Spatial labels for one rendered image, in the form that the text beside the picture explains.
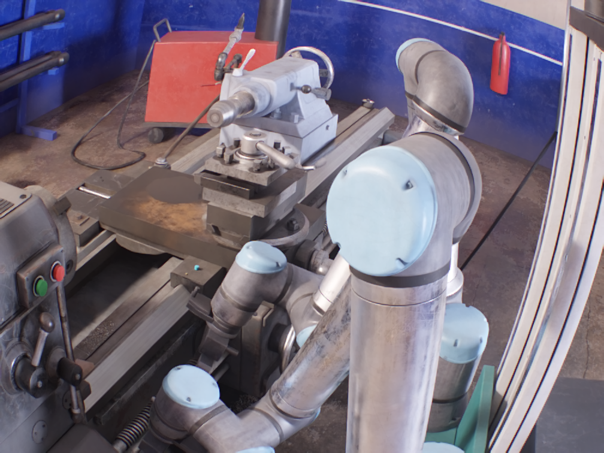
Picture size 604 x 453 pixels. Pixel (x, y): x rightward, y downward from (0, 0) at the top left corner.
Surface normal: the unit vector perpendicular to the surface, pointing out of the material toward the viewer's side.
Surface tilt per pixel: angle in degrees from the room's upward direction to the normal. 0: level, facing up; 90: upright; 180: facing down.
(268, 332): 90
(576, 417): 0
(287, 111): 90
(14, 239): 45
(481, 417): 0
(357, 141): 36
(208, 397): 19
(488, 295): 0
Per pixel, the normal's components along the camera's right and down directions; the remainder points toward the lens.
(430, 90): -0.63, -0.22
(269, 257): 0.42, -0.83
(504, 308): 0.11, -0.87
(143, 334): 0.62, -0.55
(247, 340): -0.39, 0.40
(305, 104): 0.90, -0.04
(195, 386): 0.36, -0.71
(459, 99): 0.30, 0.04
